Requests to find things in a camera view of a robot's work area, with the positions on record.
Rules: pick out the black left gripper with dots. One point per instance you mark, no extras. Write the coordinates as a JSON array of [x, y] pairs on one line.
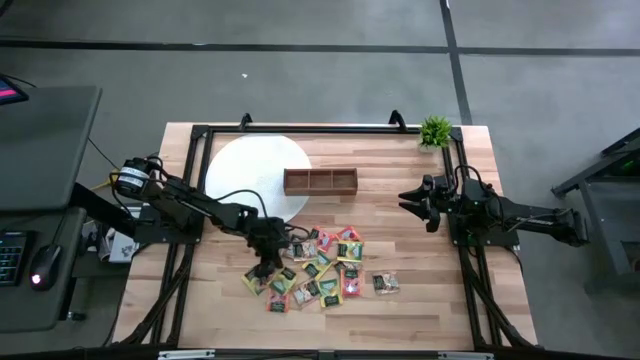
[[267, 237]]

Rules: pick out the backlit black keyboard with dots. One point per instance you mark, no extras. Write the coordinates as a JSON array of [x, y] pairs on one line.
[[12, 257]]

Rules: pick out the silver edge bracket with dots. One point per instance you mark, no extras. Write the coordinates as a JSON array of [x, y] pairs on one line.
[[185, 354], [465, 356]]

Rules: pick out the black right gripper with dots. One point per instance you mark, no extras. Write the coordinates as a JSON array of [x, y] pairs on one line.
[[445, 202]]

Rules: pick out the wooden three-compartment box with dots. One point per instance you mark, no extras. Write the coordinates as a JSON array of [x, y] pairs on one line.
[[320, 192]]

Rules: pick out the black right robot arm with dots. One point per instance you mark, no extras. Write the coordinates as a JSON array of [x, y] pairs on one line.
[[525, 215]]

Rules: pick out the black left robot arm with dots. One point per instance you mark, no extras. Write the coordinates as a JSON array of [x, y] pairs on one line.
[[220, 212]]

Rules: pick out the black monitor with pink screen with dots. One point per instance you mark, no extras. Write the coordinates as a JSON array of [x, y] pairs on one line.
[[10, 92]]

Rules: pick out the black desk caster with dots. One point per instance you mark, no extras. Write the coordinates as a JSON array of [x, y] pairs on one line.
[[76, 316]]

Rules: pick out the white patterned cardboard box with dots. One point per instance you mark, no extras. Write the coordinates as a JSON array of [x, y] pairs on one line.
[[122, 247]]

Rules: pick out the green plant in white pot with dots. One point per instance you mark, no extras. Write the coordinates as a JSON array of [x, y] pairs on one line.
[[435, 132]]

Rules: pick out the black computer mouse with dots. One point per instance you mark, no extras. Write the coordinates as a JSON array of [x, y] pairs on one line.
[[45, 265]]

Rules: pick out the black metal cart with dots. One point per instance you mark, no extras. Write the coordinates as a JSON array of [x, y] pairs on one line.
[[607, 235]]

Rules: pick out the red peach tea bag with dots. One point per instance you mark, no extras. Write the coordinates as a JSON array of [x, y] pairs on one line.
[[278, 303], [352, 286], [325, 240], [349, 233]]

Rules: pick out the grey desk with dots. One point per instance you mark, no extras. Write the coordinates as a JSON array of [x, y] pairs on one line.
[[45, 150]]

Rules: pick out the white round woven placemat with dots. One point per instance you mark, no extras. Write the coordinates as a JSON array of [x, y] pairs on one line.
[[250, 165]]

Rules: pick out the beige vanilla apple tea bag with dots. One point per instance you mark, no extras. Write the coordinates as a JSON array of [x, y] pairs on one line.
[[302, 250], [305, 294], [342, 265], [386, 283]]

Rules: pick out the yellow lemon lime tea bag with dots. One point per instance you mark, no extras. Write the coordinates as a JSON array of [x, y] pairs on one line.
[[351, 251], [316, 269], [284, 282], [330, 294], [252, 284]]

